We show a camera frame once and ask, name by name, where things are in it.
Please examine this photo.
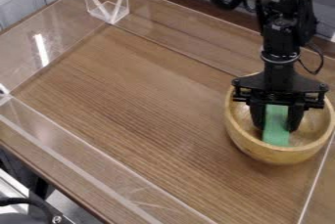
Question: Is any clear acrylic corner bracket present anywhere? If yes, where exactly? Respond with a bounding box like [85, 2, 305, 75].
[84, 0, 130, 24]

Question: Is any green rectangular block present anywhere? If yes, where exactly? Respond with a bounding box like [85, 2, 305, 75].
[261, 105, 290, 147]

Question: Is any black metal bracket with bolt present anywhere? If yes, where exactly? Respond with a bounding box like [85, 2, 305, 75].
[28, 204, 76, 224]

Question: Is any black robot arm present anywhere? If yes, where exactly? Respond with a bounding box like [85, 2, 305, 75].
[210, 0, 328, 132]

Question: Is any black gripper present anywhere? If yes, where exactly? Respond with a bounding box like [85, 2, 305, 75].
[231, 57, 328, 132]

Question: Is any brown wooden bowl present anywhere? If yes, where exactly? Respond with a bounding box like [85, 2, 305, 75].
[223, 87, 335, 165]

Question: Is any clear acrylic front wall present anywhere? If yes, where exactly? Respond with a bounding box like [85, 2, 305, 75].
[0, 95, 217, 224]

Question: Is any black cable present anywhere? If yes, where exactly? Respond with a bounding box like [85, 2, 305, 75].
[0, 197, 53, 224]

